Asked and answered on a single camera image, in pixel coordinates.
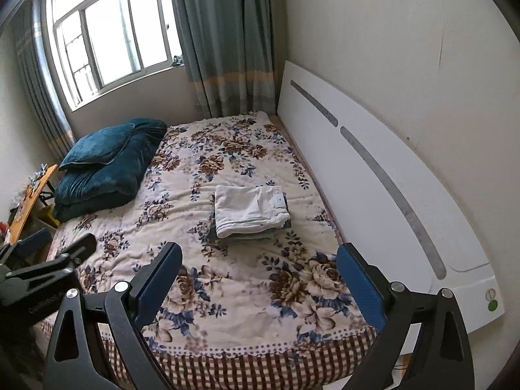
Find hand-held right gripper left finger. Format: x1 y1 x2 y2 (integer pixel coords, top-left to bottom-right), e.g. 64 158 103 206
44 241 183 390

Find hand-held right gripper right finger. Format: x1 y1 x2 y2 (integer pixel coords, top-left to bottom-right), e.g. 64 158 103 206
336 242 477 390

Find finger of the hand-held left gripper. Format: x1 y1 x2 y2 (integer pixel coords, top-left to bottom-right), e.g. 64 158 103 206
0 228 54 271
4 233 99 284

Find white pants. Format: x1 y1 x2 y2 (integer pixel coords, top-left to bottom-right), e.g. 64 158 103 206
214 185 292 239

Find folded grey blue pants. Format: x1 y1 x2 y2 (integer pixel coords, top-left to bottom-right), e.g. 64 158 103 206
205 192 294 247

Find yellow box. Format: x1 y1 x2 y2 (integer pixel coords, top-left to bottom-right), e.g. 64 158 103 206
41 205 61 229

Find orange wooden desk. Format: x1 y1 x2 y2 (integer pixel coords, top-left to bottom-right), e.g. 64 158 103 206
8 164 60 245

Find pale desk ornament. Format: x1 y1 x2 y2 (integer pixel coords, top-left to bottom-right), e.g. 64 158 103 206
30 162 52 183

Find floral blanket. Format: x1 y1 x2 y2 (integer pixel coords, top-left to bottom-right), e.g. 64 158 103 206
41 110 380 390

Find teal velvet pillow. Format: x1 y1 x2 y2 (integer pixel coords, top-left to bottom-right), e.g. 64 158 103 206
59 119 139 171

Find white headboard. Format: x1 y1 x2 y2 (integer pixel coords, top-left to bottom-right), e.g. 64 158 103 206
276 60 507 334

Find narrow teal curtain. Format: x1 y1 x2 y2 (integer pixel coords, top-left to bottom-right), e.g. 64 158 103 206
8 2 76 160

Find sliding glass window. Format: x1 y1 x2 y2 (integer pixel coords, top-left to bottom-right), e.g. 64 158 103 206
43 0 186 113

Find wide teal curtain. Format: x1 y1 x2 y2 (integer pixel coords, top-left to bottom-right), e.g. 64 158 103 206
168 0 282 121

